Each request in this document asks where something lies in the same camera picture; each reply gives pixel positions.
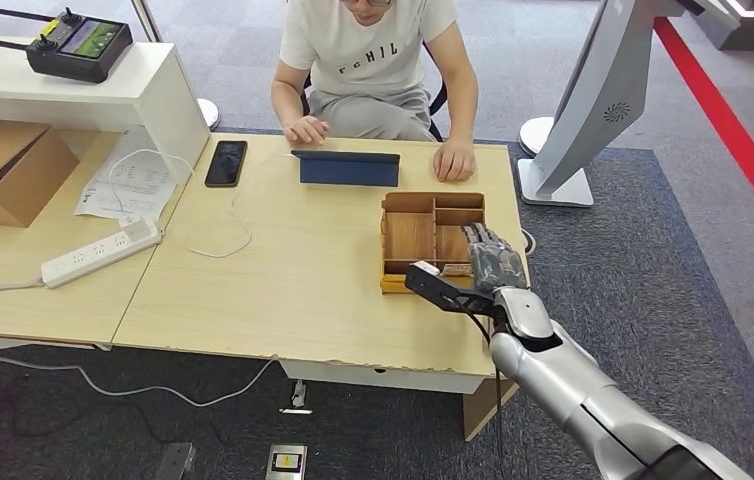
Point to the person's right hand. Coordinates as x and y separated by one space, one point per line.
307 131

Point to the person's left hand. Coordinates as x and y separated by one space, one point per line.
455 160

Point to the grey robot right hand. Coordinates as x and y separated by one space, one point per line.
495 262

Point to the person's left forearm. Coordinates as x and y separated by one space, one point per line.
463 109

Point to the person's right forearm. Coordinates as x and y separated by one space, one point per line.
287 99

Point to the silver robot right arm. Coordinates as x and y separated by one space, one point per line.
576 391

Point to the person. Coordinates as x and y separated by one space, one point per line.
367 63

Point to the round white floor disc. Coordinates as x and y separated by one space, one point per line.
530 242

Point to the tablet in dark blue case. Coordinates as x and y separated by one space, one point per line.
349 172

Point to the black chair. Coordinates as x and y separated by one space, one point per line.
440 99

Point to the round white stand base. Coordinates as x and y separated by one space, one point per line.
534 136
210 114

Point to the wooden compartment organizer box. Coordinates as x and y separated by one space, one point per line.
410 235

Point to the black smartphone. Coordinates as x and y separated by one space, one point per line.
226 164

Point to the grey kiosk display stand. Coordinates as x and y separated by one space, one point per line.
599 99

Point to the white shelf unit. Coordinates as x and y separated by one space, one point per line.
145 93

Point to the printed paper sheet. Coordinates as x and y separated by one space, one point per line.
138 189

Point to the metal stand pole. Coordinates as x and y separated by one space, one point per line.
146 21

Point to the white floor plug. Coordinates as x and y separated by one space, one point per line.
297 396

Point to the white power strip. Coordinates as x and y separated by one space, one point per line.
100 254

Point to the black remote controller with antennas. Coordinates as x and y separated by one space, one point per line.
79 50

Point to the metal floor socket box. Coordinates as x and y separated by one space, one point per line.
286 462

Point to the black right wrist camera bracket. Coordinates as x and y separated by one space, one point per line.
443 295

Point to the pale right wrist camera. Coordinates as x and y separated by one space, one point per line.
426 268

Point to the grey left wrist camera bracket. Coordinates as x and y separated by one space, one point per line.
175 462

